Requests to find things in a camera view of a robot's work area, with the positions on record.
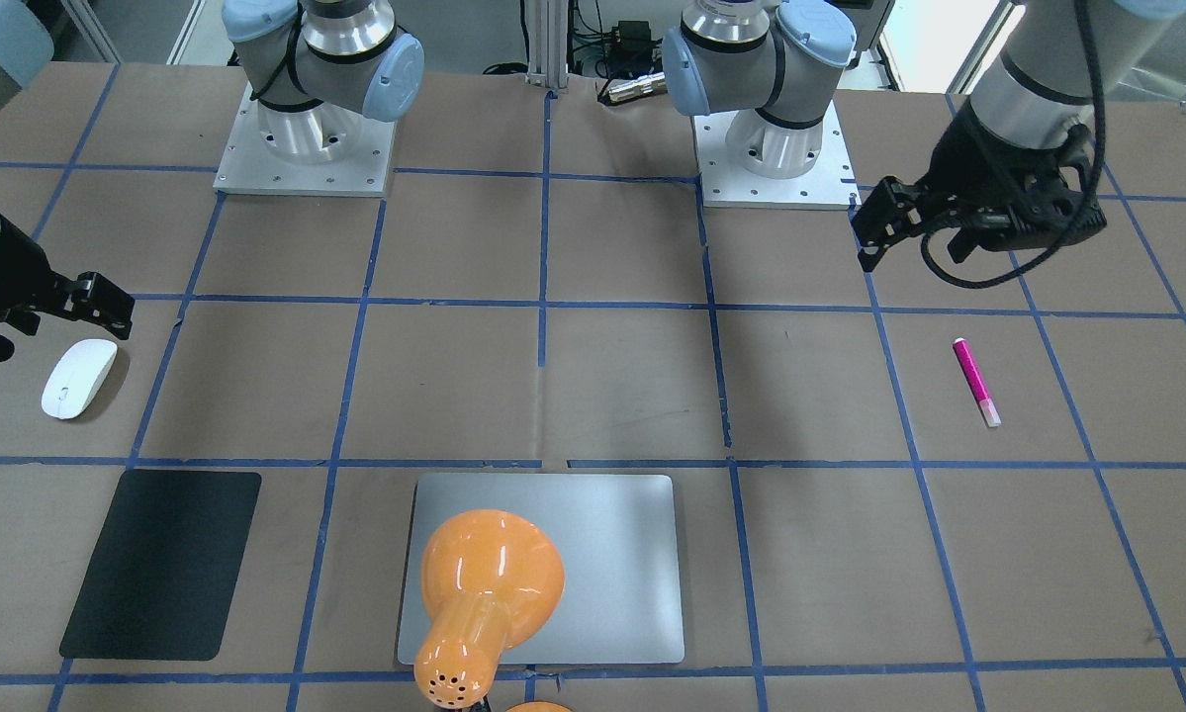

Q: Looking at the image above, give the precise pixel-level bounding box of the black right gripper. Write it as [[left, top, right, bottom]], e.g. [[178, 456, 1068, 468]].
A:
[[0, 215, 136, 341]]

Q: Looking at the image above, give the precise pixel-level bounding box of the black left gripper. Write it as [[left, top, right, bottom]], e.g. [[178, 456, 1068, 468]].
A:
[[852, 103, 1107, 272]]

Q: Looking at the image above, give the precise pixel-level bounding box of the white computer mouse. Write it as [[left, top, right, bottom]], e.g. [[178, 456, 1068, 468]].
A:
[[42, 338, 117, 420]]

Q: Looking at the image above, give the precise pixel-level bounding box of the pink highlighter pen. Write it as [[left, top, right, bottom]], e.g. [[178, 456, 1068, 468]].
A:
[[954, 338, 1001, 428]]

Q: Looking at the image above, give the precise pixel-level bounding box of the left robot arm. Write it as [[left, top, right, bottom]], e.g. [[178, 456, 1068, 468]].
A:
[[662, 1, 1186, 290]]

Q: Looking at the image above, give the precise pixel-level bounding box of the black mousepad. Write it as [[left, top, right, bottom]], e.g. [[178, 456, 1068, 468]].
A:
[[58, 469, 262, 662]]

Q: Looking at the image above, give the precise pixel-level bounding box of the silver laptop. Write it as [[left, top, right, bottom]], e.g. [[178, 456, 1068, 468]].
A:
[[397, 472, 684, 667]]

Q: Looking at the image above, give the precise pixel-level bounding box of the orange desk lamp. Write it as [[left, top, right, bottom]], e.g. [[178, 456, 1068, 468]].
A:
[[414, 509, 566, 711]]

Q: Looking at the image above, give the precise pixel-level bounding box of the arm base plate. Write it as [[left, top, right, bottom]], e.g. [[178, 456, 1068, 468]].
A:
[[213, 85, 397, 199], [691, 103, 860, 212]]

